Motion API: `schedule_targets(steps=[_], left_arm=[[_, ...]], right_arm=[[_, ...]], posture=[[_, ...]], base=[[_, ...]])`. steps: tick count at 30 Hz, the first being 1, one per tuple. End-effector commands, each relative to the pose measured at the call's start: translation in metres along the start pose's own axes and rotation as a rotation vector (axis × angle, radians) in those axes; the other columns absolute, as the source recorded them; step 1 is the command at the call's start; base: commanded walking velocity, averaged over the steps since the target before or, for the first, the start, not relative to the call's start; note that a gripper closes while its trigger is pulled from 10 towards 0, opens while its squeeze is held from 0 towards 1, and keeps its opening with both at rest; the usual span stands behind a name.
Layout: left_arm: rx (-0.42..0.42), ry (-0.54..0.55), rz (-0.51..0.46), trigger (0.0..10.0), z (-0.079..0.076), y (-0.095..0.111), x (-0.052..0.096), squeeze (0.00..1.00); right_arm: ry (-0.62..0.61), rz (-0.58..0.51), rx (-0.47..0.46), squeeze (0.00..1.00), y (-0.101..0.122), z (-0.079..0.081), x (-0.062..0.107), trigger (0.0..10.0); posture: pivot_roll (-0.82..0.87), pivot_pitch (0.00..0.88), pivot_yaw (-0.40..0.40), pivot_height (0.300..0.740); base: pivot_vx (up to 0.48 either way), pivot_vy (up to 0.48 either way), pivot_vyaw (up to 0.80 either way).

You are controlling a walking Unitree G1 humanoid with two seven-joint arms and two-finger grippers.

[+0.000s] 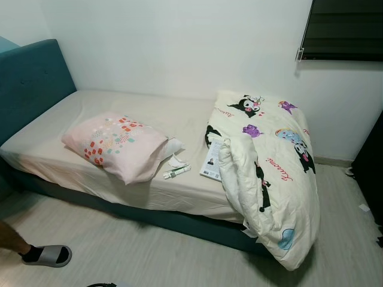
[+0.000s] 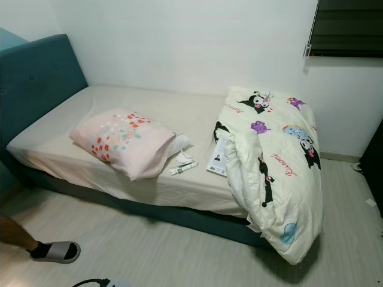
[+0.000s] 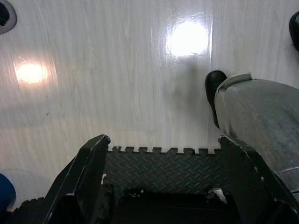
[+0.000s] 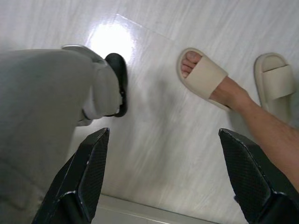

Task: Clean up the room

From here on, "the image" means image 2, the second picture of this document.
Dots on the white printed booklet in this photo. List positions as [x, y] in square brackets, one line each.
[217, 160]

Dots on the white and green tube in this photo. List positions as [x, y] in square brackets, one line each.
[184, 168]

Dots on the pink pillow with coloured dots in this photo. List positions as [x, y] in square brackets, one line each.
[125, 143]

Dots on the black cabinet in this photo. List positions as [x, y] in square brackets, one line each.
[374, 161]

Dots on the crumpled white tissue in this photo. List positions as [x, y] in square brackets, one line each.
[183, 156]

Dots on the teal upholstered bed frame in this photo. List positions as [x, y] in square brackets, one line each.
[36, 84]

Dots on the white paper scrap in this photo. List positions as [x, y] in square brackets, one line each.
[371, 202]

